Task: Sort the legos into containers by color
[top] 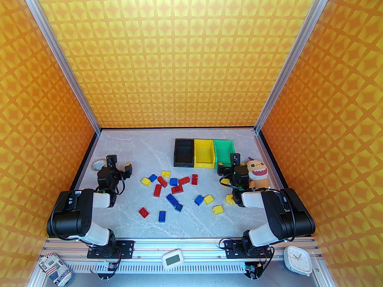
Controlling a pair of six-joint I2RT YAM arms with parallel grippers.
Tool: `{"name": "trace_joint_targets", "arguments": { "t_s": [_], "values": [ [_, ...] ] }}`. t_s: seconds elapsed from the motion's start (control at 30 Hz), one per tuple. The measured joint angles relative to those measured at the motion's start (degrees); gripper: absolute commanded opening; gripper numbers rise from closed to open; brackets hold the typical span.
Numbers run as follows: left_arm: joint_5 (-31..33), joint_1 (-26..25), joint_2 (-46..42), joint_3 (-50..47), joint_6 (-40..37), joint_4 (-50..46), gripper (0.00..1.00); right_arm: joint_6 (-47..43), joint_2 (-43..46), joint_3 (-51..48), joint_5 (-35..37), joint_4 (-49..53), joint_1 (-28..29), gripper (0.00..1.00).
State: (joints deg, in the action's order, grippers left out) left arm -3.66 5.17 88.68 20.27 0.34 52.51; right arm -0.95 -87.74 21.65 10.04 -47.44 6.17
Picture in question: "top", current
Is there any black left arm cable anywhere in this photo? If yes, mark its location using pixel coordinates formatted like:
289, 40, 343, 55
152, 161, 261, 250
115, 171, 125, 195

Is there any flag print tin can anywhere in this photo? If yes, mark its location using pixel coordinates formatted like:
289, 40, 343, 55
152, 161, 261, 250
38, 252, 73, 286

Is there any white analog clock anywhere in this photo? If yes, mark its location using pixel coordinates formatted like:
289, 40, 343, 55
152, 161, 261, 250
283, 245, 314, 277

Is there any aluminium frame post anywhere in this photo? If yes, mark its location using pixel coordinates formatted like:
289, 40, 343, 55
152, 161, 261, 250
254, 0, 338, 134
14, 0, 101, 135

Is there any white slotted cable duct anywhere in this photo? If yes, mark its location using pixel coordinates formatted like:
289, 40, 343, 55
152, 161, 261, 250
69, 264, 249, 274

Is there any small circuit board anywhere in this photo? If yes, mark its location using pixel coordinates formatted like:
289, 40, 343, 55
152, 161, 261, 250
243, 262, 264, 280
97, 262, 118, 280

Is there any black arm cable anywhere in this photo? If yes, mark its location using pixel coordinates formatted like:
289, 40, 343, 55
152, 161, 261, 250
115, 171, 125, 195
219, 175, 240, 189

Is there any black plastic bin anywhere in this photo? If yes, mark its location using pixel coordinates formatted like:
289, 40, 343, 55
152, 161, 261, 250
174, 138, 195, 167

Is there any yellow plastic bin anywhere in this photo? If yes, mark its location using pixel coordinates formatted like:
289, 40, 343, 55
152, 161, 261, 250
194, 139, 216, 168

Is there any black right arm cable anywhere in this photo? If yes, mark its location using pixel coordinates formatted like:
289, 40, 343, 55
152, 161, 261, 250
219, 175, 240, 189

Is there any orange monster plush toy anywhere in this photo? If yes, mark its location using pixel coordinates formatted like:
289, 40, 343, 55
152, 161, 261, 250
246, 157, 271, 190

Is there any green plastic bin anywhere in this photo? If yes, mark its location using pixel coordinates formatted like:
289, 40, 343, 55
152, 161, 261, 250
213, 140, 236, 168

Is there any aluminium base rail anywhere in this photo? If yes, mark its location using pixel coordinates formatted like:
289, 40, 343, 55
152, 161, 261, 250
42, 237, 322, 265

